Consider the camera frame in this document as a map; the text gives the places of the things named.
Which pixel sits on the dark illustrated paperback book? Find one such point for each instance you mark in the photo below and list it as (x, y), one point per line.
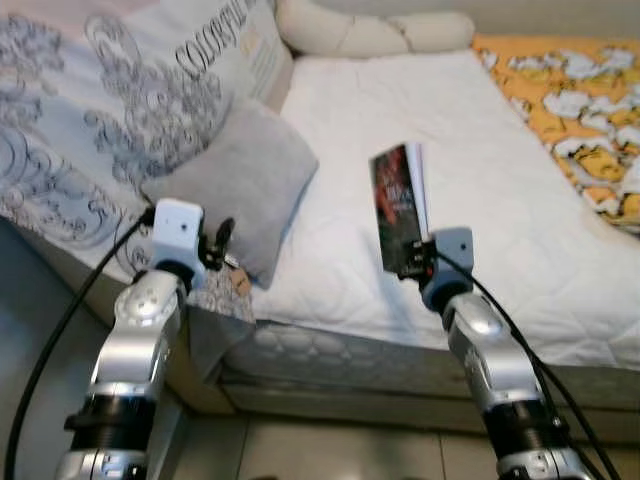
(395, 200)

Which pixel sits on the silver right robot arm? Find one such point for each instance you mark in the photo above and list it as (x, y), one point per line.
(490, 360)

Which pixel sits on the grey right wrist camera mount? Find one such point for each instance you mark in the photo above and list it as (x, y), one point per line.
(455, 255)

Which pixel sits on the beige long bolster pillow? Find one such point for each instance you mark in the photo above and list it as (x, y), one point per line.
(370, 30)

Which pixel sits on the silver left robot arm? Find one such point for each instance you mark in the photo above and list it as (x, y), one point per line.
(130, 350)

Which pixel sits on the beige bed base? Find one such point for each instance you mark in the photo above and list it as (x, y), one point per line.
(400, 405)

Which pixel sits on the grey square cushion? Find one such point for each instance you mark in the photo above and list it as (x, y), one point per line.
(240, 180)

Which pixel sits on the white quilted mattress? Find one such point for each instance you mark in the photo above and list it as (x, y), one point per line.
(480, 200)

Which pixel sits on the yellow cartoon egg blanket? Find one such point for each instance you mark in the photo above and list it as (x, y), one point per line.
(590, 110)

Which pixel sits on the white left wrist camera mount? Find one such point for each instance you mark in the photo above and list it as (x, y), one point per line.
(178, 228)

